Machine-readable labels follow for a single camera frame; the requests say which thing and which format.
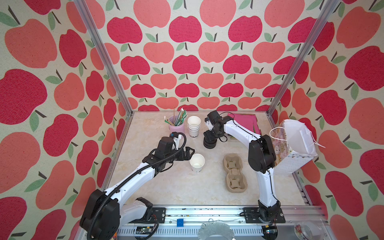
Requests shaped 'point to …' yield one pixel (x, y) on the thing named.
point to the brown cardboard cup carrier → (236, 180)
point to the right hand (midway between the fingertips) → (213, 136)
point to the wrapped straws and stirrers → (182, 115)
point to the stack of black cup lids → (210, 140)
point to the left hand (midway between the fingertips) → (191, 152)
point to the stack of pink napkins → (247, 122)
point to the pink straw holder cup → (173, 128)
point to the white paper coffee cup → (197, 161)
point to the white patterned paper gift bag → (294, 147)
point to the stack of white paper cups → (193, 126)
